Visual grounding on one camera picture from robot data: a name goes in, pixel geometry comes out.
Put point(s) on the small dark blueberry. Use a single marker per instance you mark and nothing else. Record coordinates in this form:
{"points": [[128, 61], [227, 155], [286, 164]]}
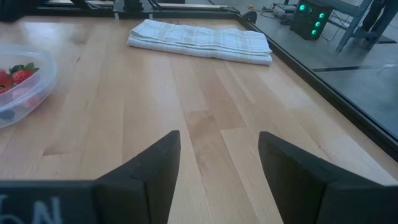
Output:
{"points": [[7, 115]]}

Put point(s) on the grey metal stand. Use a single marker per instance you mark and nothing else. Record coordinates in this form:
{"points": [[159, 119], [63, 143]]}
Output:
{"points": [[353, 28]]}

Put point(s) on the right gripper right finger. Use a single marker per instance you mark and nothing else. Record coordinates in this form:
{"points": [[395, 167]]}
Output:
{"points": [[292, 186]]}

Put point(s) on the black frame clamp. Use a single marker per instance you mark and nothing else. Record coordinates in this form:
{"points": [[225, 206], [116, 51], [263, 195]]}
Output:
{"points": [[250, 17]]}

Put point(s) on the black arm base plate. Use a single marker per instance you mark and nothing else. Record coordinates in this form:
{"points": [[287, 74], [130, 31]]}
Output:
{"points": [[133, 15]]}

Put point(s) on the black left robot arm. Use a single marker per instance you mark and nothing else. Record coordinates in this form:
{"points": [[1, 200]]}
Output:
{"points": [[133, 4]]}

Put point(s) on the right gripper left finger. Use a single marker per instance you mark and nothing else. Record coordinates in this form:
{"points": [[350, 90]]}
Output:
{"points": [[146, 186]]}

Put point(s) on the black computer with green lights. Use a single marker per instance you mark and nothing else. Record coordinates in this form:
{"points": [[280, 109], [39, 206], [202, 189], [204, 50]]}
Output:
{"points": [[309, 18]]}

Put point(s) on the clear plastic tupperware container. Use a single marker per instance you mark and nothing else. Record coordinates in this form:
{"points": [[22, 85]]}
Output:
{"points": [[37, 90]]}

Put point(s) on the white checked folded towel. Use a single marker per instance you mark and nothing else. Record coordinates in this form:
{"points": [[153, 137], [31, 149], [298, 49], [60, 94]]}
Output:
{"points": [[199, 42]]}

